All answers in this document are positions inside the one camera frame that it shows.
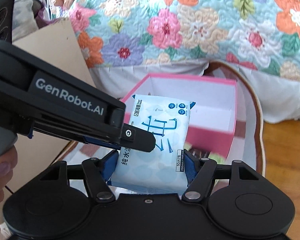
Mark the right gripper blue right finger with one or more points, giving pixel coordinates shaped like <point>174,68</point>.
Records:
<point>192,166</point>

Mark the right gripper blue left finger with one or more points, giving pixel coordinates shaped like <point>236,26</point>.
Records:
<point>108,164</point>

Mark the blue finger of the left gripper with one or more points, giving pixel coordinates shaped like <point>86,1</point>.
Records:
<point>97,142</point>
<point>137,139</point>

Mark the blue wet wipes pack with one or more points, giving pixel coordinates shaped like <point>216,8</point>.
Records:
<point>161,170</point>

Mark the left hand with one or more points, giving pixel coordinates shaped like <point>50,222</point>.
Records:
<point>8,161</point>

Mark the pink cardboard box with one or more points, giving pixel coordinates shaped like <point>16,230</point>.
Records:
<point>213,116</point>

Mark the floral quilt bedspread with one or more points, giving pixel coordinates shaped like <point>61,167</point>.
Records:
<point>123,40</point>

